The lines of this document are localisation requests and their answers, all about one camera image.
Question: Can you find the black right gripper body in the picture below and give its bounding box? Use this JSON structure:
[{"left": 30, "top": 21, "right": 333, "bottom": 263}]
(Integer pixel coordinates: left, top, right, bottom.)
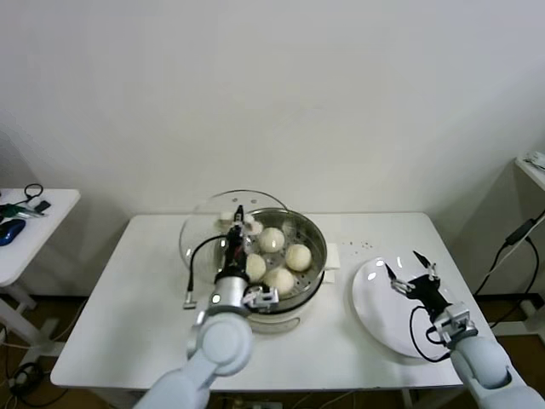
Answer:
[{"left": 403, "top": 274, "right": 453, "bottom": 318}]

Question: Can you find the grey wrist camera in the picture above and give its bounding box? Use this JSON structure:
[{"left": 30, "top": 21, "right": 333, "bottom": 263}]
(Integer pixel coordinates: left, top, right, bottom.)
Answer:
[
  {"left": 242, "top": 284, "right": 281, "bottom": 308},
  {"left": 433, "top": 301, "right": 479, "bottom": 347}
]

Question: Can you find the glass lid with white handle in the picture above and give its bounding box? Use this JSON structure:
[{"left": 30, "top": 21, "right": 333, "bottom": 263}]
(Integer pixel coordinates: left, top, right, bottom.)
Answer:
[{"left": 178, "top": 189, "right": 290, "bottom": 274}]

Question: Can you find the green handled tool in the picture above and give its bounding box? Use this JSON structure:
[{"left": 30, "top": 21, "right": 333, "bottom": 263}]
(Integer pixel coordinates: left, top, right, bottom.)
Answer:
[{"left": 0, "top": 203, "right": 46, "bottom": 219}]

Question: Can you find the blue computer mouse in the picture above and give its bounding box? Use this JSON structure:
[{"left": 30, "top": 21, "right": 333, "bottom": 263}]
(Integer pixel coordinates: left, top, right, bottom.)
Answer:
[{"left": 0, "top": 219, "right": 26, "bottom": 247}]

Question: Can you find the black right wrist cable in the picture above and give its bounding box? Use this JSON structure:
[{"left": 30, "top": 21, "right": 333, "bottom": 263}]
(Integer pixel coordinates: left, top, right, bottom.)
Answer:
[{"left": 409, "top": 304, "right": 452, "bottom": 364}]

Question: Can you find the white round plate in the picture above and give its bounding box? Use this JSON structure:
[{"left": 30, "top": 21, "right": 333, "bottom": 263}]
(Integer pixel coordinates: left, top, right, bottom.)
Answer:
[{"left": 351, "top": 255, "right": 463, "bottom": 359}]

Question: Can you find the white electric cooker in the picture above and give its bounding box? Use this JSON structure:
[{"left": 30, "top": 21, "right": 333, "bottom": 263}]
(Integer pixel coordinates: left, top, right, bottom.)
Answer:
[{"left": 244, "top": 268, "right": 337, "bottom": 336}]

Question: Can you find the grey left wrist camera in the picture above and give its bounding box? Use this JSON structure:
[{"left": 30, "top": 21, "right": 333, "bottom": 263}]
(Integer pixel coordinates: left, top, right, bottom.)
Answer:
[{"left": 242, "top": 284, "right": 281, "bottom": 308}]

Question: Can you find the black power cable with adapter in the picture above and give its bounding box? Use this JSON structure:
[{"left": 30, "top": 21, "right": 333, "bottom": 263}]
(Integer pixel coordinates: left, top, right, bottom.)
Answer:
[{"left": 472, "top": 217, "right": 545, "bottom": 329}]

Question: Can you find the white steamed baozi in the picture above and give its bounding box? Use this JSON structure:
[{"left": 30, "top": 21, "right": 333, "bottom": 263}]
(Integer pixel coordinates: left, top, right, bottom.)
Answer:
[
  {"left": 245, "top": 253, "right": 268, "bottom": 282},
  {"left": 284, "top": 243, "right": 313, "bottom": 273},
  {"left": 258, "top": 227, "right": 285, "bottom": 253},
  {"left": 263, "top": 267, "right": 296, "bottom": 296}
]

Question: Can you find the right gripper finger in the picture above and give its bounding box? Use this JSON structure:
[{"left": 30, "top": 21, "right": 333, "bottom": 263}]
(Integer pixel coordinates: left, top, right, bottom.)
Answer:
[
  {"left": 411, "top": 250, "right": 440, "bottom": 282},
  {"left": 382, "top": 260, "right": 412, "bottom": 295}
]

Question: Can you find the white power strip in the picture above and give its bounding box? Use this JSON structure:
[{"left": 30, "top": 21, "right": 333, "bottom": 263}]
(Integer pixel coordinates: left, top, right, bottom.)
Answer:
[{"left": 229, "top": 399, "right": 284, "bottom": 409}]

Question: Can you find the white side table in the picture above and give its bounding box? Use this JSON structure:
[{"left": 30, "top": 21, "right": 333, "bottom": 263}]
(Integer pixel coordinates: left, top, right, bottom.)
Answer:
[
  {"left": 0, "top": 188, "right": 81, "bottom": 359},
  {"left": 506, "top": 151, "right": 545, "bottom": 337}
]

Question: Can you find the stainless steel steamer basket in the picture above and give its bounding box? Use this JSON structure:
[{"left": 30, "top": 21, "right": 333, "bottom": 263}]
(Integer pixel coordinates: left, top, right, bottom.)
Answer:
[{"left": 204, "top": 207, "right": 341, "bottom": 310}]

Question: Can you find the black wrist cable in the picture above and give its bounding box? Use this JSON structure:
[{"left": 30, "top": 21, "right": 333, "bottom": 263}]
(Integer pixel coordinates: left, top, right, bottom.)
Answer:
[
  {"left": 181, "top": 236, "right": 233, "bottom": 310},
  {"left": 409, "top": 304, "right": 452, "bottom": 364}
]

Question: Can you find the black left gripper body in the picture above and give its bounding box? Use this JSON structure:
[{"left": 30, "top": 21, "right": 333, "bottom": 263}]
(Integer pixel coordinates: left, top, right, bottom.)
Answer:
[{"left": 222, "top": 235, "right": 250, "bottom": 279}]

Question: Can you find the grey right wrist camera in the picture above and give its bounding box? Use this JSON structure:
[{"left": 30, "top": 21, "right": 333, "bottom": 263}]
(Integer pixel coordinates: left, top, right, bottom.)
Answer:
[{"left": 433, "top": 301, "right": 479, "bottom": 347}]

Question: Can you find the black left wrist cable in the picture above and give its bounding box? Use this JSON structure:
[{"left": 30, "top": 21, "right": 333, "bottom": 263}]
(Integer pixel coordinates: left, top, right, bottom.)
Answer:
[{"left": 181, "top": 236, "right": 233, "bottom": 310}]

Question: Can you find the black floor cable bundle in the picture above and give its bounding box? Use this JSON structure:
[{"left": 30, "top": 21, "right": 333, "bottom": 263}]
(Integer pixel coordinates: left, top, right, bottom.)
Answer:
[{"left": 6, "top": 361, "right": 60, "bottom": 406}]

